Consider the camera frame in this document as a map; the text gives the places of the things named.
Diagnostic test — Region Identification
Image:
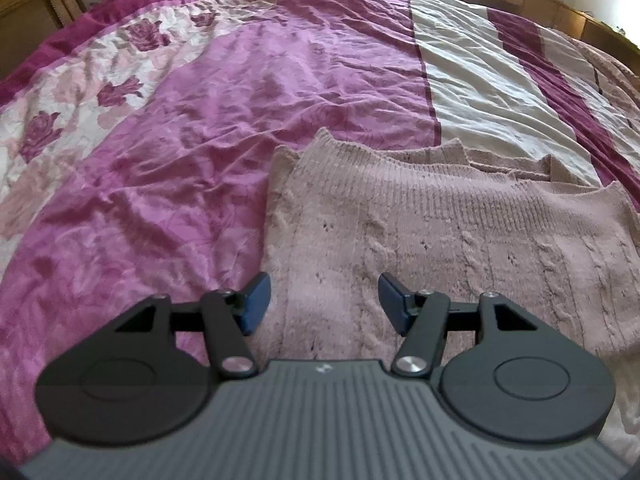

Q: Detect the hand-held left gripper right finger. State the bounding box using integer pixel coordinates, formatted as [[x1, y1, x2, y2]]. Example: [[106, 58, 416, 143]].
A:
[[378, 272, 535, 380]]

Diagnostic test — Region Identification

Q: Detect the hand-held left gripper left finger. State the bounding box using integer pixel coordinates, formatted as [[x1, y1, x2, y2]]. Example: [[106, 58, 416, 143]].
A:
[[115, 271, 272, 380]]

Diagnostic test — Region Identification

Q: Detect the pink cable-knit sweater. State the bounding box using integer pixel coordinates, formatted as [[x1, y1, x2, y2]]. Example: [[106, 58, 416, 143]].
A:
[[248, 127, 640, 461]]

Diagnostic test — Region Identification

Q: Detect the magenta floral bedspread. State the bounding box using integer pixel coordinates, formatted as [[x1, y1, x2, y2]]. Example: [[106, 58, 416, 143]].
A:
[[0, 0, 640, 466]]

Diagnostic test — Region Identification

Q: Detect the pink textured blanket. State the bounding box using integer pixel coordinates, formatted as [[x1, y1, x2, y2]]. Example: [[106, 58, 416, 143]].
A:
[[550, 27, 640, 128]]

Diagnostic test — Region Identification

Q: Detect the wooden wardrobe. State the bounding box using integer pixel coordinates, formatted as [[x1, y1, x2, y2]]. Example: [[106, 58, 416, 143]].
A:
[[0, 0, 147, 81]]

